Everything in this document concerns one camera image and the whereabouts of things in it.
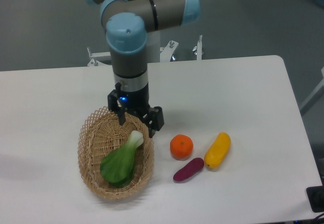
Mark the yellow mango fruit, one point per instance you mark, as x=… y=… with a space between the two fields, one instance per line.
x=218 y=150

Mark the white furniture leg at right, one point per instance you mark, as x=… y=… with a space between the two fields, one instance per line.
x=312 y=98

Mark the green bok choy vegetable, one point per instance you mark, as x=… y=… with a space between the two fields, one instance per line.
x=118 y=167

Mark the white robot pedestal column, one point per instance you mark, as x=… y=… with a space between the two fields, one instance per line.
x=153 y=47

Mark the woven wicker basket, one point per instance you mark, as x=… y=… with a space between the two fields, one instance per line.
x=100 y=134

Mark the purple sweet potato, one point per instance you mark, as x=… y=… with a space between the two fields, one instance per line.
x=189 y=170

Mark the orange tangerine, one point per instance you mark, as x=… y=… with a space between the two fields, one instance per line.
x=181 y=146

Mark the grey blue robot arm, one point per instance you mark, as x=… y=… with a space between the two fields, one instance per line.
x=126 y=24

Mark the black device at table edge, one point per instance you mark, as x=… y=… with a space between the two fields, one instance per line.
x=315 y=197

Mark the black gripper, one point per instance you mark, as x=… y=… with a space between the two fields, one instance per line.
x=135 y=103

